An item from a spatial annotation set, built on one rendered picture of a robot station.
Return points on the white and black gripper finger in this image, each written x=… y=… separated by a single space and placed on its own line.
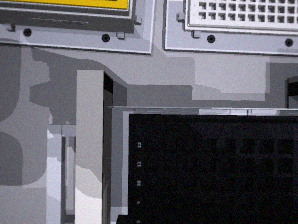
x=124 y=219

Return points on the black multiwell plate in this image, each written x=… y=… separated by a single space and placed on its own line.
x=165 y=149

